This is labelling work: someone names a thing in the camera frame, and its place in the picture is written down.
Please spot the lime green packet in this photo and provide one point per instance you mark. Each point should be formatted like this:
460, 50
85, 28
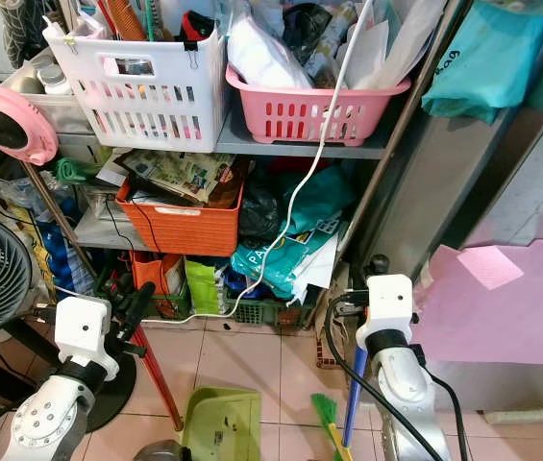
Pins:
202, 286

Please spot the white plastic bag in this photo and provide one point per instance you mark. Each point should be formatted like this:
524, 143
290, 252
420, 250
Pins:
261, 56

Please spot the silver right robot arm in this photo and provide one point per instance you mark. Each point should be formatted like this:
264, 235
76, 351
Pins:
406, 384

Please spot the orange plastic basket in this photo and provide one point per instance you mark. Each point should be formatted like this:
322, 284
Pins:
180, 229

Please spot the white plastic slotted basket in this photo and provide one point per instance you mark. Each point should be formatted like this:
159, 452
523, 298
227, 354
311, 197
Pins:
146, 106

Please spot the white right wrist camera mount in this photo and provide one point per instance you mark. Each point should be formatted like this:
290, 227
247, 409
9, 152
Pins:
390, 303

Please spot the pink round clip fan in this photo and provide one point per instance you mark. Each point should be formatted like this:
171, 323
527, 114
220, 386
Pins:
12, 125

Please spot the white capped bottle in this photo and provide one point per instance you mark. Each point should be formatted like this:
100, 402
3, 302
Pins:
53, 80

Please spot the grey steel cabinet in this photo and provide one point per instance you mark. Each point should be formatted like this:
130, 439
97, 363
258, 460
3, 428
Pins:
454, 182

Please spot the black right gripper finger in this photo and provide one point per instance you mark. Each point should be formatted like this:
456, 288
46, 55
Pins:
379, 264
356, 280

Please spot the pink plastic slotted basket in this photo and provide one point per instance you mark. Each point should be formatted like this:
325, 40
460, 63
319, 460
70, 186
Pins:
300, 115

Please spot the teal cloth bag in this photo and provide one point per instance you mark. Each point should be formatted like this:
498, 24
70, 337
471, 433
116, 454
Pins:
492, 62

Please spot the green plastic crate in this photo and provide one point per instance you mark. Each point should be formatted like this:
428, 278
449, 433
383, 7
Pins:
261, 312

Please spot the grey metal storage shelf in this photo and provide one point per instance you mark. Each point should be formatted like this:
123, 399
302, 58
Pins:
309, 149

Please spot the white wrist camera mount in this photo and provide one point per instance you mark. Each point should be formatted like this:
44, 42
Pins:
81, 327
390, 303

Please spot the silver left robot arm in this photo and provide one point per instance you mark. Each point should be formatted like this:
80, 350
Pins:
48, 415

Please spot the teal printed plastic bag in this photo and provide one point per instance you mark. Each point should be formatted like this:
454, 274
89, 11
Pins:
271, 261

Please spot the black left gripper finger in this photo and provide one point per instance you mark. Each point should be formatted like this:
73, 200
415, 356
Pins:
140, 301
116, 284

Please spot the grey robot leg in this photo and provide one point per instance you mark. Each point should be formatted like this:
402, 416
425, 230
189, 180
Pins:
163, 451

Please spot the printed paper leaflets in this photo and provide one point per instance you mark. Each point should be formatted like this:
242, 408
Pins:
180, 175

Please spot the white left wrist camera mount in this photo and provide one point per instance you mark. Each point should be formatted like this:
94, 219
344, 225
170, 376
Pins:
81, 327

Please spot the black plastic bag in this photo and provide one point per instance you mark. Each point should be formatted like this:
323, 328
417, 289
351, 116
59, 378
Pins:
259, 211

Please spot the brown paper bag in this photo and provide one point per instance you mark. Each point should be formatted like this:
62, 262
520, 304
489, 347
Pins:
329, 331

